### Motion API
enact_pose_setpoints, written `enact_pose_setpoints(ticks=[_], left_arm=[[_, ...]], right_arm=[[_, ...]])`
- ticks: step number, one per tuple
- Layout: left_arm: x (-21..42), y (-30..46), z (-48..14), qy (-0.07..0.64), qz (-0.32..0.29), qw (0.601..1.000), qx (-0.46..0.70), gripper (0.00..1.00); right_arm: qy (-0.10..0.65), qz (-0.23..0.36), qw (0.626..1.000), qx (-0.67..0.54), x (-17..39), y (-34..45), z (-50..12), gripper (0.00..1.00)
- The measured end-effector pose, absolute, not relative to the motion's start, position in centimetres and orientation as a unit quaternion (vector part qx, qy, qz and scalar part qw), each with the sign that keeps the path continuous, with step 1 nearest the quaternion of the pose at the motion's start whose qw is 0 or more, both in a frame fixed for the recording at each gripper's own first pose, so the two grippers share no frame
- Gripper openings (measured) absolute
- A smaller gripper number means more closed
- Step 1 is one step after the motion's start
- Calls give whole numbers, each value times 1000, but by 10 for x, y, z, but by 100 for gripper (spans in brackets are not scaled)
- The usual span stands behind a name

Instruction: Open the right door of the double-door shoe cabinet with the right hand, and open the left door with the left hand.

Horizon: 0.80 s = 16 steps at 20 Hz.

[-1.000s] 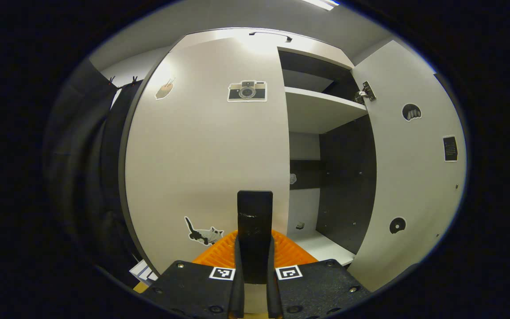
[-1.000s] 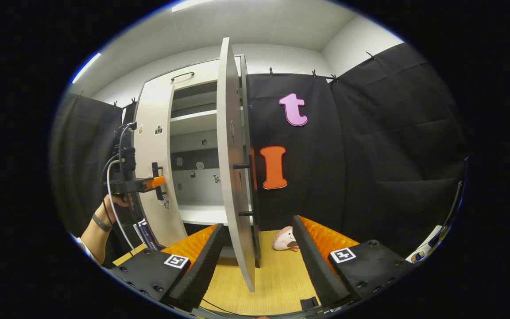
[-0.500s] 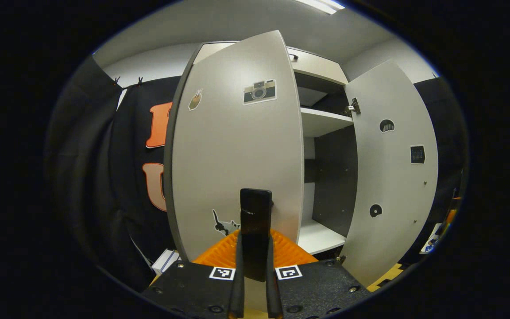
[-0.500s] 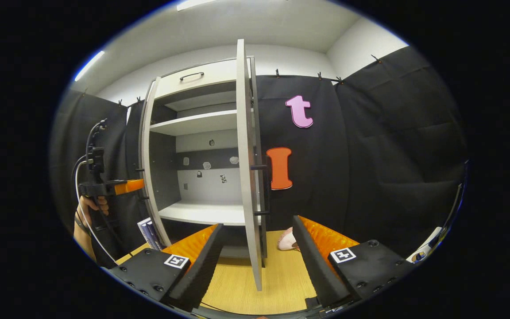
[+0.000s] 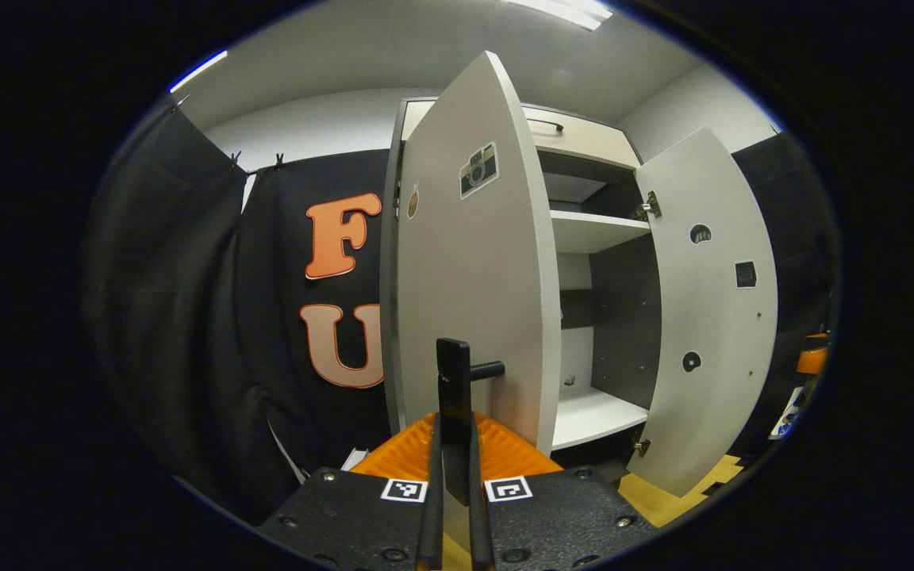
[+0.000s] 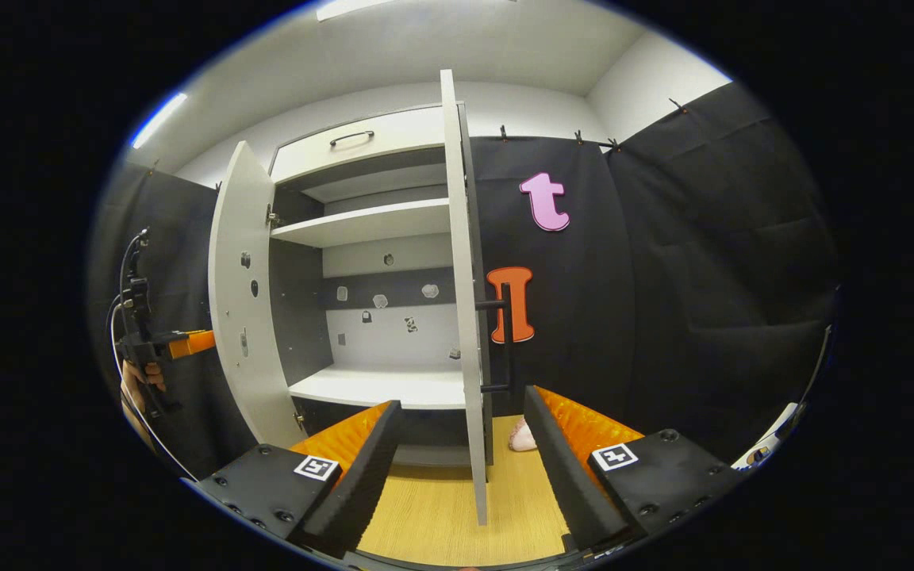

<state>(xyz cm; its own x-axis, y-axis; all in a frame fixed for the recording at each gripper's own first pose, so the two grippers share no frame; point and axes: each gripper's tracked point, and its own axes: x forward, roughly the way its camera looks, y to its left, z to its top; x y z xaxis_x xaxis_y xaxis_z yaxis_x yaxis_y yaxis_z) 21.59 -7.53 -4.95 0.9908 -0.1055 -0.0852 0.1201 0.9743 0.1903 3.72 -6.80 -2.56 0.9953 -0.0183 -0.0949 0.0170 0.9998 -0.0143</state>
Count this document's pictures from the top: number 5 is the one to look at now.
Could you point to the black backdrop cloth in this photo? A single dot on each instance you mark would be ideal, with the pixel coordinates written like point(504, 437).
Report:
point(187, 317)

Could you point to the white cabinet shelf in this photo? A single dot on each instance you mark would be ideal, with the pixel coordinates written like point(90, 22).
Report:
point(592, 416)
point(592, 230)

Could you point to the ceiling light panel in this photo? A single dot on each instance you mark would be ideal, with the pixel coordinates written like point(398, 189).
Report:
point(568, 12)
point(199, 70)

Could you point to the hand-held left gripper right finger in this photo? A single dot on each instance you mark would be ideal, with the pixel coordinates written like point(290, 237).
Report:
point(481, 539)

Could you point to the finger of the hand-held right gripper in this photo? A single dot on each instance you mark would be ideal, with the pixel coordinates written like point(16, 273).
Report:
point(812, 358)

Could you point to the metal door hinge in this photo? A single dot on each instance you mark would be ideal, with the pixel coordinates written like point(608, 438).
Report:
point(642, 446)
point(649, 208)

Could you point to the beige cabinet door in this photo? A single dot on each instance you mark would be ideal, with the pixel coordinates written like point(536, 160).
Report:
point(473, 277)
point(711, 317)

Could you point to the white printed packet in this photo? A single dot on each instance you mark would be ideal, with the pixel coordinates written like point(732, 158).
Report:
point(786, 416)

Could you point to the row of black cloth clips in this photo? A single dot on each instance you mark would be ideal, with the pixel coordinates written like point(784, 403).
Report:
point(235, 159)

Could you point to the beige cabinet drawer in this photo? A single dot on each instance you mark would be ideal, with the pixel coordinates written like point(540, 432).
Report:
point(584, 143)

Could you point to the grey double-door shoe cabinet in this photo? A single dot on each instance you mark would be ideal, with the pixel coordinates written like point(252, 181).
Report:
point(624, 333)

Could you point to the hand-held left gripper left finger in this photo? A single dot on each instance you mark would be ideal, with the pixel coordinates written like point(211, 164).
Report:
point(432, 531)

